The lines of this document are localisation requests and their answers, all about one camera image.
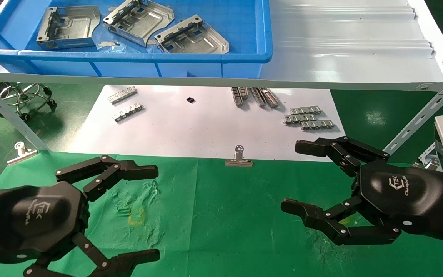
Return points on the short metal rail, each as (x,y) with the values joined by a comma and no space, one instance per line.
(244,92)
(237,97)
(258,97)
(270,97)

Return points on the chrome stool base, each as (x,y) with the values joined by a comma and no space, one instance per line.
(23,94)

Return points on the silver metal bracket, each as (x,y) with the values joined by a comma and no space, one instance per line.
(431,159)

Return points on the white metal shelf board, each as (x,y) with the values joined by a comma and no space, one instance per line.
(340,46)

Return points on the shiny crumpled tape strip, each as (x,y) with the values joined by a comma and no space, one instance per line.
(108,45)

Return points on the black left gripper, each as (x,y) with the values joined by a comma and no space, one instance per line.
(33,219)

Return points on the green cloth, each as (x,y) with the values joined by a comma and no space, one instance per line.
(225,223)

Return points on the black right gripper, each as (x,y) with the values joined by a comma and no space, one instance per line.
(410,196)

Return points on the stamped metal bracket part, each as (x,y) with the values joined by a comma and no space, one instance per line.
(75,27)
(148,21)
(202,40)

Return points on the perforated grey shelf strut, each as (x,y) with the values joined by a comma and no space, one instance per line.
(417,121)
(10,115)

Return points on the white paper sheet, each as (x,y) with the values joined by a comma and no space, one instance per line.
(190,130)

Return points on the silver binder clip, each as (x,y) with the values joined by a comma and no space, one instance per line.
(21,156)
(238,162)

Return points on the blue plastic tray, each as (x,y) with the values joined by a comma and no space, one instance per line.
(240,30)

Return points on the small metal clip strip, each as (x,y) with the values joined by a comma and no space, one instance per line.
(299,119)
(305,110)
(317,125)
(122,95)
(128,112)

